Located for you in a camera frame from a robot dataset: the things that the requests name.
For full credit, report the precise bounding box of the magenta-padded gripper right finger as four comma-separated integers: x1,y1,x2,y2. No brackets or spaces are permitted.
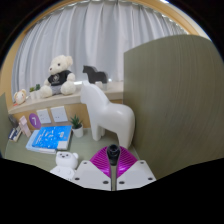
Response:
114,145,157,192

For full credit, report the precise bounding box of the small plant in white pot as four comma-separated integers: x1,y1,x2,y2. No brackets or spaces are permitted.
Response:
69,114,85,139

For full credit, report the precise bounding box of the pink horse figurine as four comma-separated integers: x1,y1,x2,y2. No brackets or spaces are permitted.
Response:
18,115,32,138

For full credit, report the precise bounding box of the cream teddy bear black shirt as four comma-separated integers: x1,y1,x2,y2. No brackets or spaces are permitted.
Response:
39,54,77,99

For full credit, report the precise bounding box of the small cream plush toy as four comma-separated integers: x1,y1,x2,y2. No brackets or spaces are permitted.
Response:
12,88,28,106

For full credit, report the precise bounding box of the dark blue book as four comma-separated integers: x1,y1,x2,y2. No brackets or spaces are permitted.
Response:
7,126,24,143

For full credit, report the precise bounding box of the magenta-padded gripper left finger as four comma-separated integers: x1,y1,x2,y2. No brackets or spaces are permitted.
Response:
71,145,116,192

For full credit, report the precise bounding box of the large white horse figurine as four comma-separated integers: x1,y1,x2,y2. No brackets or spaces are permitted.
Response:
80,80,136,149

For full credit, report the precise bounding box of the white curtain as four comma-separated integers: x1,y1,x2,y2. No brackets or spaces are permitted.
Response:
11,0,191,101

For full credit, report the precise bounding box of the white wall socket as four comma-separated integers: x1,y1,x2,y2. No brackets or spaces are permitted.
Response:
36,108,52,125
49,105,69,123

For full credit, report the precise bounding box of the green desk divider panel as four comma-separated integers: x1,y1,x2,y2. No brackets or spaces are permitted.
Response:
123,34,224,181
0,92,9,158

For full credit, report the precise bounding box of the round purple number sign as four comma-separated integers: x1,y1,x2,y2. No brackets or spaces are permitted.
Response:
28,112,43,130

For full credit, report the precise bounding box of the black horse figurine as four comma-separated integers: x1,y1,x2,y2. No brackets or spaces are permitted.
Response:
82,64,109,85

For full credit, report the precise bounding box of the white bear-shaped power strip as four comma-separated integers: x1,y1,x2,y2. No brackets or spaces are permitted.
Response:
49,150,80,182

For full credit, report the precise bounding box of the small black charger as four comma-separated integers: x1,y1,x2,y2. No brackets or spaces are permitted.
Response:
106,143,121,167

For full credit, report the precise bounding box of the tiny plant in white pot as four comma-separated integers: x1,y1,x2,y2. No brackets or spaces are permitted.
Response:
28,86,36,100
34,83,42,100

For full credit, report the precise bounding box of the grey horse figurine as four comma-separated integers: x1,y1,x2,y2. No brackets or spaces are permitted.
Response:
7,114,20,129

